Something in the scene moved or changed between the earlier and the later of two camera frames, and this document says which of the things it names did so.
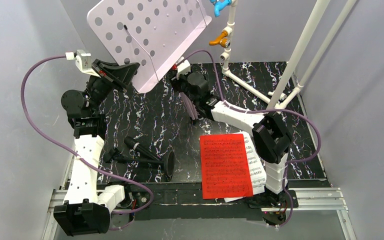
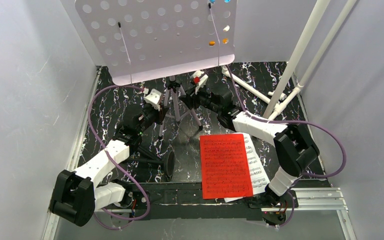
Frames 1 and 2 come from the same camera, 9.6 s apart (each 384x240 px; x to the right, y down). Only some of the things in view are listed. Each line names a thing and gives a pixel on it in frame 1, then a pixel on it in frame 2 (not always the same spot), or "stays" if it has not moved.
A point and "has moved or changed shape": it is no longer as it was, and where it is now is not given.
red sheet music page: (225, 169) stays
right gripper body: (181, 81) → (190, 96)
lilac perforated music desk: (153, 33) has moved or changed shape
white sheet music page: (257, 169) stays
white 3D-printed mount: (83, 60) → (153, 98)
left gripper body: (105, 74) → (157, 110)
